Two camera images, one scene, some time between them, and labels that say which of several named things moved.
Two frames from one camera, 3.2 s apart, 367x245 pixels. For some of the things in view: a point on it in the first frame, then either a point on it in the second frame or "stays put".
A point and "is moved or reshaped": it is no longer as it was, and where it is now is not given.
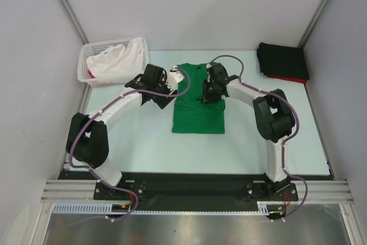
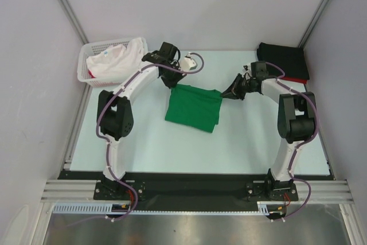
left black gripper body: (162, 87) → (171, 77)
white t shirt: (117, 60) stays put
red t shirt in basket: (93, 76) stays put
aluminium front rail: (318, 190) stays put
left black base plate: (102, 191) stays put
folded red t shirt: (301, 81) stays put
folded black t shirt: (283, 61) stays put
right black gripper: (207, 97) → (234, 92)
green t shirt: (191, 116) is moved or reshaped
